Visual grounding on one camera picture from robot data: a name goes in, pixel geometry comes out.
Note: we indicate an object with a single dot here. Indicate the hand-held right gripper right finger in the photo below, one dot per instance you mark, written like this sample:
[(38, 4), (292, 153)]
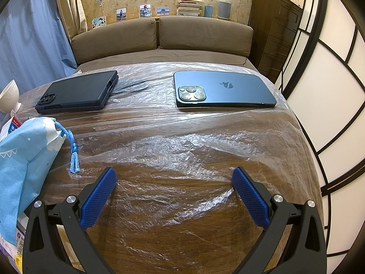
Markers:
[(250, 198)]

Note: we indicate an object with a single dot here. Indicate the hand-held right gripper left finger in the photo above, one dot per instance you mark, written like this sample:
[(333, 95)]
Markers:
[(97, 198)]

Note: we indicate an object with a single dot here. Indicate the white barcode medicine box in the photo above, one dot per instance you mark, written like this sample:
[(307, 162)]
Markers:
[(21, 234)]

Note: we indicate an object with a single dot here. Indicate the yellow cup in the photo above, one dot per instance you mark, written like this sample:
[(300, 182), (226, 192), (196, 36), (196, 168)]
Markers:
[(18, 264)]

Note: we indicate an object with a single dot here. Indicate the blue smartphone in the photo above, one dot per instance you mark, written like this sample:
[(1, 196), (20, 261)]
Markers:
[(233, 94)]

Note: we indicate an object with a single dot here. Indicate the black cased phone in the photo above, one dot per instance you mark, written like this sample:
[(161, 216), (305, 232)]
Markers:
[(77, 91)]

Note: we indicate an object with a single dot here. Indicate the white panelled sliding screen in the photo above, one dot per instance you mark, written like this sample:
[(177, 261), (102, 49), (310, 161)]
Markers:
[(333, 91)]

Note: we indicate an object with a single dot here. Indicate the white footed bowl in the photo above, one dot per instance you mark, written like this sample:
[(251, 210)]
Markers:
[(10, 94)]

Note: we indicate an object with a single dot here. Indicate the brown sofa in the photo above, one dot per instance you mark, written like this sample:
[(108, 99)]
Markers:
[(188, 55)]

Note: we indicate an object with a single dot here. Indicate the brown sofa back cushion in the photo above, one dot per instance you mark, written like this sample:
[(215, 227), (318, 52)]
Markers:
[(205, 34), (114, 40)]

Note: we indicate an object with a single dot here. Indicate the dark wooden cabinet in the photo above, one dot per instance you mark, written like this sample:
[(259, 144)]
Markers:
[(273, 34)]

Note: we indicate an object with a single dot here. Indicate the blue curtain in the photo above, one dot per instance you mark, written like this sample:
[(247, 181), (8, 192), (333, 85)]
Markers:
[(34, 34)]

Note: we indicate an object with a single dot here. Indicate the grey cylinder speaker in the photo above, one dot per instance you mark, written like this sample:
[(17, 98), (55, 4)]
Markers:
[(224, 10)]

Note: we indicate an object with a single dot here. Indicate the beige curtain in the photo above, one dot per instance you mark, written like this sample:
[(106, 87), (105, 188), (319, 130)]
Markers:
[(74, 8)]

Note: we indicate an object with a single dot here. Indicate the light blue cup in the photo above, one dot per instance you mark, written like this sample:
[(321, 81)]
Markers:
[(208, 11)]

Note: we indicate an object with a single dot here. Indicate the stack of books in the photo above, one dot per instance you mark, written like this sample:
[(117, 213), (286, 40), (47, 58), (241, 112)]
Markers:
[(190, 7)]

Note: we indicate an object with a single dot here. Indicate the wall photo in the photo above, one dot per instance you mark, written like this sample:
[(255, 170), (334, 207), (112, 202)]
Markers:
[(162, 11), (145, 10), (121, 14), (99, 22)]

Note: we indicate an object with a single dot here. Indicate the white wall hook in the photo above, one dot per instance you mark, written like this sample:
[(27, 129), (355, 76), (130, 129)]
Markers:
[(99, 1)]

